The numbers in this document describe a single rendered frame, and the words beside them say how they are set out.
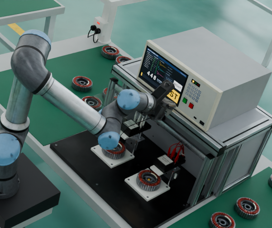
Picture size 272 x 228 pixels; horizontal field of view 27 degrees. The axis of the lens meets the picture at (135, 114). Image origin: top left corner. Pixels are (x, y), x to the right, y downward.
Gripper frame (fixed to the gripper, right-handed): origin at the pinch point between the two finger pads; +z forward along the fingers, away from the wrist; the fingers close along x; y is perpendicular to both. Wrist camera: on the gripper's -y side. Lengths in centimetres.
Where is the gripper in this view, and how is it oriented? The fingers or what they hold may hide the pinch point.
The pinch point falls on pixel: (174, 103)
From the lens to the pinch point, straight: 239.3
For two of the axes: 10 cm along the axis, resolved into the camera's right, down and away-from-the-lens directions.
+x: 6.7, 5.5, -5.0
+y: -5.0, 8.3, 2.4
